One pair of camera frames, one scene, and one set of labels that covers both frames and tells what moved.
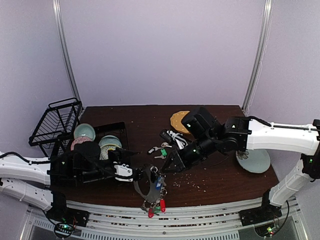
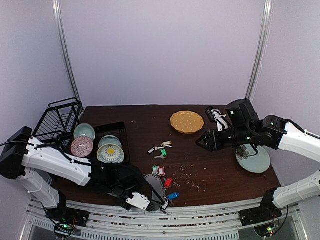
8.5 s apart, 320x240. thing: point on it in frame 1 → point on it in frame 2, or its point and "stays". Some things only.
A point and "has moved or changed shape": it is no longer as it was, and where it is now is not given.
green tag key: [163, 153] stays
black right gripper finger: [174, 164] → [207, 137]
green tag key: [158, 210] has moved or changed shape
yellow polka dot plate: [176, 121] stays
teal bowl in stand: [84, 130] stays
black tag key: [152, 149] stays
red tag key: [150, 213] → [161, 171]
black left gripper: [121, 152] → [127, 207]
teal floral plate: [254, 160] stays
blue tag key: [159, 182] → [170, 197]
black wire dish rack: [55, 130] stays
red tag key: [163, 204] has moved or changed shape
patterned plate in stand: [104, 154] stays
